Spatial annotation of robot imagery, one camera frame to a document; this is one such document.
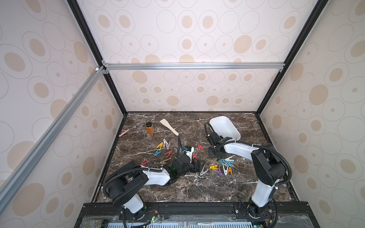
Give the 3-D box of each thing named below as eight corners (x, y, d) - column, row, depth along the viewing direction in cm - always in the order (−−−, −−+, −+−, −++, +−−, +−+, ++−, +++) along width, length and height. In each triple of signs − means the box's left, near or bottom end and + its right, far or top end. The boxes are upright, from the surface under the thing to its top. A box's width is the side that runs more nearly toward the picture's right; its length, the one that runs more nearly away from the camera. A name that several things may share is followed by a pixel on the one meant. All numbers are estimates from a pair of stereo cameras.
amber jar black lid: (147, 135, 108) (144, 127, 100) (148, 129, 111) (146, 121, 104) (153, 135, 108) (151, 127, 100) (154, 129, 111) (152, 121, 104)
